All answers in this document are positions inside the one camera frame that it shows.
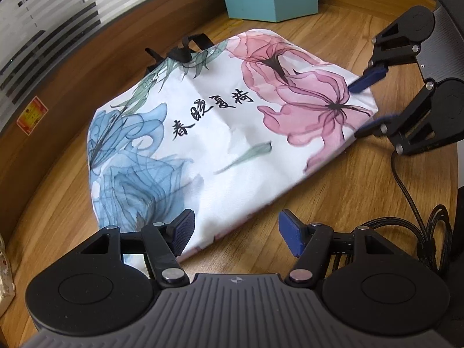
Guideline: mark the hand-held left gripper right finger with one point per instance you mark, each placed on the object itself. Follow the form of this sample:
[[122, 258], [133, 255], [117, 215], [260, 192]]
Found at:
[[292, 232]]

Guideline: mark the floral white shopping bag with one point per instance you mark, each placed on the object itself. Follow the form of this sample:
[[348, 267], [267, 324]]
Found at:
[[217, 152]]

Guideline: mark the teal hexagonal box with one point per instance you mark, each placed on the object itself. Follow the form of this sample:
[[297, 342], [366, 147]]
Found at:
[[268, 5]]

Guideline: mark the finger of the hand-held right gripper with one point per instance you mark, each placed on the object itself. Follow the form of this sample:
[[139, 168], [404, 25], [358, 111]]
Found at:
[[369, 129], [366, 79]]

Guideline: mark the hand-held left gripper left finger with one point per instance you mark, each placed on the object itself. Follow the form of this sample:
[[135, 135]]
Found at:
[[183, 234]]

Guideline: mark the red and yellow sticker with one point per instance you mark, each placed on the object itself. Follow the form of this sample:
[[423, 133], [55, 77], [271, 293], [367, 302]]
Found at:
[[32, 116]]

